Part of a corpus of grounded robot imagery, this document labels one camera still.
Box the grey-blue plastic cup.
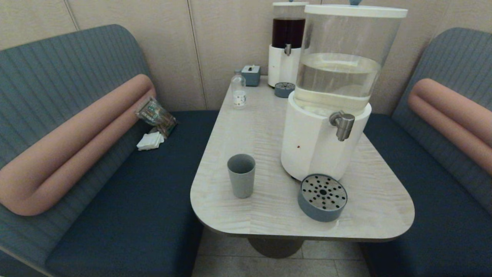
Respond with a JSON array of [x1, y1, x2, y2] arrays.
[[227, 154, 256, 199]]

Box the blue-grey tissue box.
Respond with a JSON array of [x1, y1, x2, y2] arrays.
[[241, 65, 261, 87]]

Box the white paper napkins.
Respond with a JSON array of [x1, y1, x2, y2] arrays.
[[136, 132, 165, 151]]

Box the clear plastic snack bag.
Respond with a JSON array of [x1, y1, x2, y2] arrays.
[[135, 97, 178, 139]]

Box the large clear water dispenser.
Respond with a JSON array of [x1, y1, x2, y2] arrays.
[[281, 0, 408, 183]]

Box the large silver dispenser tap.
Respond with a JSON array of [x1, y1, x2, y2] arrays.
[[329, 111, 356, 142]]

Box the small blue round drip tray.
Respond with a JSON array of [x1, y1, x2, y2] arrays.
[[274, 82, 296, 98]]

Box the blue upholstered sofa bench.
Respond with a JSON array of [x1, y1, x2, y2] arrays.
[[359, 27, 492, 277], [0, 24, 219, 277]]

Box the small clear plastic bottle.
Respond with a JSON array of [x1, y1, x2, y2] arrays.
[[231, 70, 247, 110]]

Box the dark drink dispenser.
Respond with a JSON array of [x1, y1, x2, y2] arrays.
[[268, 1, 309, 88]]

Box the pink bolster cushion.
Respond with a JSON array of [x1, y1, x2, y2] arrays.
[[0, 74, 156, 216], [408, 78, 492, 175]]

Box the grey perforated drip tray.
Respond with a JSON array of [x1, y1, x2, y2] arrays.
[[298, 174, 348, 222]]

